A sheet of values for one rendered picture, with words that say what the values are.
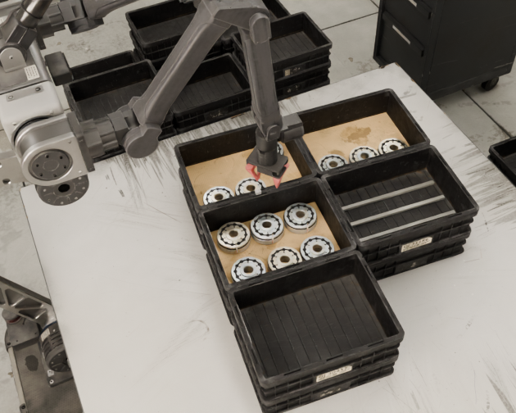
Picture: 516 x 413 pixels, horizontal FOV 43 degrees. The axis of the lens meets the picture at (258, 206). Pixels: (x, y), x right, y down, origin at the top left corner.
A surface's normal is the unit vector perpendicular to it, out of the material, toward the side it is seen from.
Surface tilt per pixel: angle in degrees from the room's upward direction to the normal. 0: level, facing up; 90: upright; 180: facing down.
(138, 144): 98
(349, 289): 0
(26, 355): 0
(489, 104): 0
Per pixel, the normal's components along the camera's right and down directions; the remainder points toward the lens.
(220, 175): -0.04, -0.64
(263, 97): 0.36, 0.79
